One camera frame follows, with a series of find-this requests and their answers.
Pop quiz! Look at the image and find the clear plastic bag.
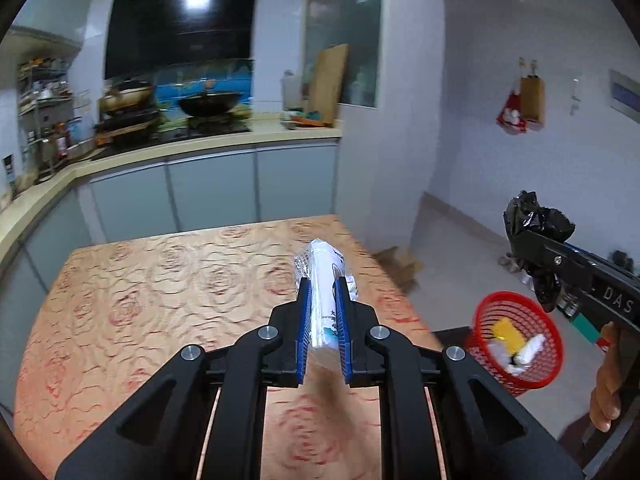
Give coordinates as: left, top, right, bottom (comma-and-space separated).
294, 239, 362, 361

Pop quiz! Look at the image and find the black range hood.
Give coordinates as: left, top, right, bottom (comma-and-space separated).
103, 0, 258, 81

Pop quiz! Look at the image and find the kitchen counter with cabinets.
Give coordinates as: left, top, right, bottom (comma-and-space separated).
0, 115, 343, 301

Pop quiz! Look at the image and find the rose print tablecloth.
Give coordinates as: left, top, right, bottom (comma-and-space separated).
14, 214, 446, 480

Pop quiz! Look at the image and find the metal spice rack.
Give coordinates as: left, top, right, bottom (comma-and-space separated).
17, 57, 93, 181

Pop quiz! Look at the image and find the black gas stove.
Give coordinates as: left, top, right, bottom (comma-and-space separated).
94, 107, 251, 143

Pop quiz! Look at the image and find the wooden cutting board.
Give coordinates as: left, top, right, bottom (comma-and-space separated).
306, 43, 350, 128

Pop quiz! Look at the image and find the brown paper bag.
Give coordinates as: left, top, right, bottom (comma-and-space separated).
517, 58, 546, 126

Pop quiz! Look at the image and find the golden cooking pot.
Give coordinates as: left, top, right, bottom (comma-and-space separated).
100, 80, 155, 112

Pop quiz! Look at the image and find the frosted glass panel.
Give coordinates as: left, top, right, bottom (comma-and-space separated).
304, 0, 383, 108

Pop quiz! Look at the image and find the upper wall cabinet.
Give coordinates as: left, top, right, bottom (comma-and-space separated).
2, 24, 83, 56

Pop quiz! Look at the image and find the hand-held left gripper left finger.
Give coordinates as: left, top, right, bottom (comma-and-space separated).
55, 277, 314, 480

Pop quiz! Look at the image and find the white tissue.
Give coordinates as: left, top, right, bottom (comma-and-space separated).
515, 335, 546, 363

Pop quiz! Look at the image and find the black plastic bag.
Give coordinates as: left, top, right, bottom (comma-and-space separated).
504, 191, 576, 311

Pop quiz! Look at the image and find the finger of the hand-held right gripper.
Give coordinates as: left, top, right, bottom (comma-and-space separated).
562, 242, 617, 267
510, 229, 597, 287

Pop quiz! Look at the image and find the red hanging bag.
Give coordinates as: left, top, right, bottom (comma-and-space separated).
496, 87, 531, 135

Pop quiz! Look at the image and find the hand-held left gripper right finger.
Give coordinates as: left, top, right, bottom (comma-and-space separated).
334, 277, 586, 480

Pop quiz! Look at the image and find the black wok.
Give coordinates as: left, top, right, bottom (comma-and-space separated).
178, 91, 242, 120

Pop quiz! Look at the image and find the red plastic mesh basket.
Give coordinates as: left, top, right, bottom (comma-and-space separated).
472, 291, 565, 397

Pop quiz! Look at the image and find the white plastic bottle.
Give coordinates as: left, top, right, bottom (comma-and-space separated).
281, 70, 302, 112

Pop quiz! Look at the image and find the crinkled clear plastic wrapper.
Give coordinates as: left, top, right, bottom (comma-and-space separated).
487, 342, 521, 373

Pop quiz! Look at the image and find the stack of shoe boxes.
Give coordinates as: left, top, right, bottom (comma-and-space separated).
572, 312, 613, 348

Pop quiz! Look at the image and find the person's right hand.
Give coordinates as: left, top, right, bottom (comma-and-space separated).
589, 322, 623, 433

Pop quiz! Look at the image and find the cardboard box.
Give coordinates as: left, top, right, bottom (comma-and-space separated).
375, 246, 425, 293

